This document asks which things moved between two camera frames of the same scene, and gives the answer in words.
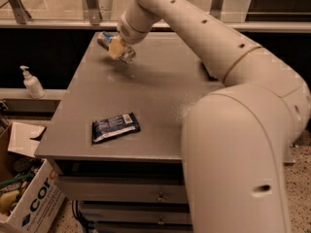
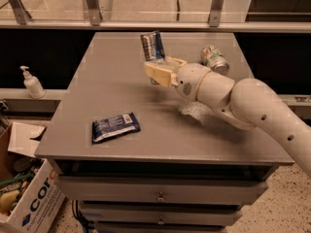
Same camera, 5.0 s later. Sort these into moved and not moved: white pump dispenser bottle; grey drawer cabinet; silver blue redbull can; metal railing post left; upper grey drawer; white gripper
Moved: white gripper; silver blue redbull can
Not moved: upper grey drawer; metal railing post left; grey drawer cabinet; white pump dispenser bottle
